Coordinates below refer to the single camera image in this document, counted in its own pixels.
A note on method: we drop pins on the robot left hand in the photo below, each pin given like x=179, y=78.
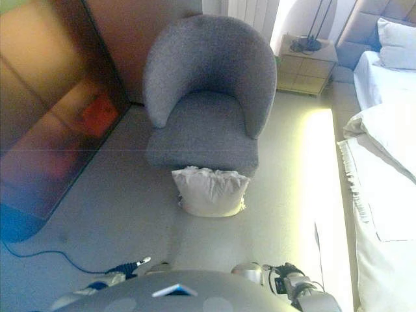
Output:
x=131, y=266

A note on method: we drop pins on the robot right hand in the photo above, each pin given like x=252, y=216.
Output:
x=287, y=269

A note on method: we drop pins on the white fringed cushion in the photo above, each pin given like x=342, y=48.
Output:
x=211, y=195

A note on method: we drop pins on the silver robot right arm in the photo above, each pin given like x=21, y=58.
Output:
x=312, y=295

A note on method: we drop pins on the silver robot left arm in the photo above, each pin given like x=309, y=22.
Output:
x=97, y=284

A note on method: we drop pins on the grey robot torso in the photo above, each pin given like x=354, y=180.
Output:
x=146, y=292

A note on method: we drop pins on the silver robot right leg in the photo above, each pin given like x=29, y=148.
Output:
x=248, y=273

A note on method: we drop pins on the grey fabric armchair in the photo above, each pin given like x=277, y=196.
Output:
x=201, y=130

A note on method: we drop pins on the white duvet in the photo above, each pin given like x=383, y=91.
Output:
x=386, y=136

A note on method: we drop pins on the glossy brown wardrobe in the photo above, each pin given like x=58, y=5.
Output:
x=39, y=97

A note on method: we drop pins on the light wooden nightstand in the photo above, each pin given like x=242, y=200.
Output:
x=305, y=70

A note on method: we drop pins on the white bed mattress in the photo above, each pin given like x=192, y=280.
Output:
x=373, y=81

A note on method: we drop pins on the black thin-legged lamp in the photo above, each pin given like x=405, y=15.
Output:
x=305, y=44

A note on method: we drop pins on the beige upholstered headboard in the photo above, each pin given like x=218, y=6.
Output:
x=357, y=32

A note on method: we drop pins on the white bed pillow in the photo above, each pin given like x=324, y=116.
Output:
x=398, y=45

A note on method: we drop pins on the white ribbed radiator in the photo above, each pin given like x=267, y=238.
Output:
x=250, y=13

